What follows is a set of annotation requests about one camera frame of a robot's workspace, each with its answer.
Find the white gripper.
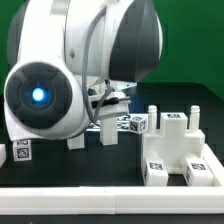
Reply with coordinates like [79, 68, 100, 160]
[97, 92, 131, 120]

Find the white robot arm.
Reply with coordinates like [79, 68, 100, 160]
[4, 0, 163, 141]

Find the printed marker sheet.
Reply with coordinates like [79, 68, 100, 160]
[87, 113, 148, 131]

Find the white chair back part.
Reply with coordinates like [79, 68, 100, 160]
[67, 118, 118, 150]

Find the white block left edge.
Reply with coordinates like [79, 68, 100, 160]
[0, 144, 6, 168]

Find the white chair seat part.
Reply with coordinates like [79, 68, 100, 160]
[141, 105, 205, 174]

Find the small white tagged cube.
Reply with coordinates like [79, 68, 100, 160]
[13, 140, 32, 162]

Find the white frame wall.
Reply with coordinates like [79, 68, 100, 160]
[0, 147, 224, 215]

